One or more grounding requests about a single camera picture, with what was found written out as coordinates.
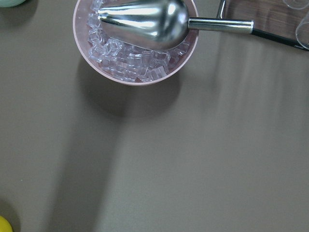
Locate pink bowl with ice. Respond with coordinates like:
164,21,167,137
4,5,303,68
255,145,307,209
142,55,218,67
72,0,198,86

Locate steel ice scoop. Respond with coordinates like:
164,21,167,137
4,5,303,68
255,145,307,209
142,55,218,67
96,0,305,50

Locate clear tumbler glass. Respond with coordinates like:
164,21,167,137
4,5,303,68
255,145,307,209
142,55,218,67
295,19,309,50

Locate clear wine glass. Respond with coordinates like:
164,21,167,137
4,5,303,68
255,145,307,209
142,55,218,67
282,0,309,10

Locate yellow lemon upper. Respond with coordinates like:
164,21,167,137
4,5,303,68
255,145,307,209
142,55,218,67
0,216,13,232

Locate mint green bowl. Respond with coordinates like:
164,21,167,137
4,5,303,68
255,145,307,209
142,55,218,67
0,0,25,8

